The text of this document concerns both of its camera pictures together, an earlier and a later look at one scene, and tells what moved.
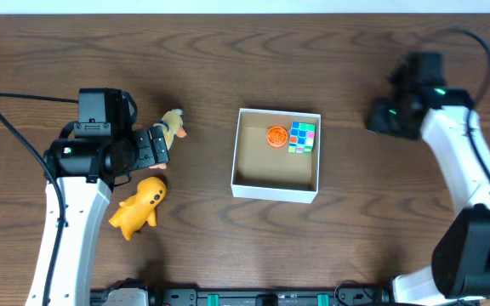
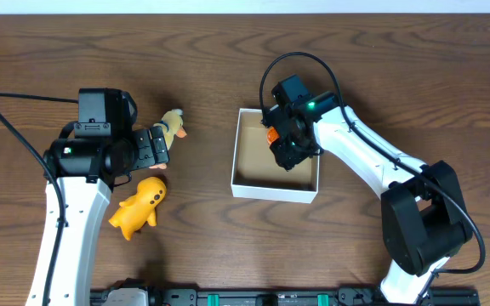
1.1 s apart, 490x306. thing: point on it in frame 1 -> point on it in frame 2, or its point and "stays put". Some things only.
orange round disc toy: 276,136 stays put
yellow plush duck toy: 171,123 stays put
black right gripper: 376,120 -> 284,157
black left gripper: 150,148 stays put
